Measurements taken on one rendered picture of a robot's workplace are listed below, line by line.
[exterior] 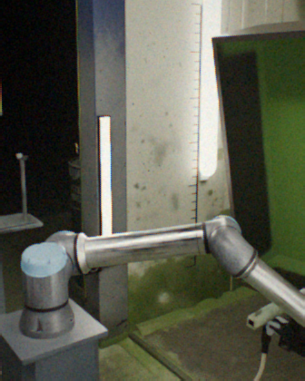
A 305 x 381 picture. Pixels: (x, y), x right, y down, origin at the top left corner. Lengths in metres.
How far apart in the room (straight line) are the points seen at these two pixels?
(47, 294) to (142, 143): 1.18
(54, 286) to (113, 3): 1.41
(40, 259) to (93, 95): 1.05
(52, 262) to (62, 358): 0.31
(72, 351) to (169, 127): 1.41
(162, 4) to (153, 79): 0.38
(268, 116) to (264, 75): 0.20
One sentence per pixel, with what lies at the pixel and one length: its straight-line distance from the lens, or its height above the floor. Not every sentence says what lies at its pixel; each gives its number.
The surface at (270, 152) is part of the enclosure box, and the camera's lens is 2.51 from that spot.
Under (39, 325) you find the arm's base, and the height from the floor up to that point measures 0.68.
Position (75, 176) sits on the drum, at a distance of 3.23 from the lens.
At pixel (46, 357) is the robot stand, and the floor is 0.61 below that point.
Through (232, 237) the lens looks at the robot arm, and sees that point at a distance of 1.61.
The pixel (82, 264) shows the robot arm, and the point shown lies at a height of 0.82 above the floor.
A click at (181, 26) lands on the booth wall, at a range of 2.70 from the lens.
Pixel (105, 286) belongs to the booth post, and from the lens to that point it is 2.67.
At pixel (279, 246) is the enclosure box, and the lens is 2.72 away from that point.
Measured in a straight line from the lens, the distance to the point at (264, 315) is 2.04.
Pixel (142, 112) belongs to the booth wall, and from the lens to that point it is 2.55.
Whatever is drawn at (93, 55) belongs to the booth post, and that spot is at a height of 1.56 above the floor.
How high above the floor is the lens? 1.50
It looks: 13 degrees down
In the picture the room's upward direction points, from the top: straight up
